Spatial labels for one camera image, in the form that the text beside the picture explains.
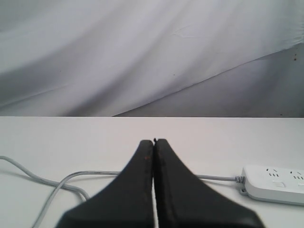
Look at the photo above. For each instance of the white backdrop cloth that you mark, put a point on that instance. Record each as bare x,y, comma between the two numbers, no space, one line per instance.
185,58

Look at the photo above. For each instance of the white power strip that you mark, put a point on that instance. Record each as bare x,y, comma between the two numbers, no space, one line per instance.
273,184

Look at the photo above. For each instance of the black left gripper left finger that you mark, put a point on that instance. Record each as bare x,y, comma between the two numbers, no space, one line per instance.
124,203

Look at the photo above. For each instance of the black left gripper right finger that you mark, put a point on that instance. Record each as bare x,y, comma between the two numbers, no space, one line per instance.
184,201

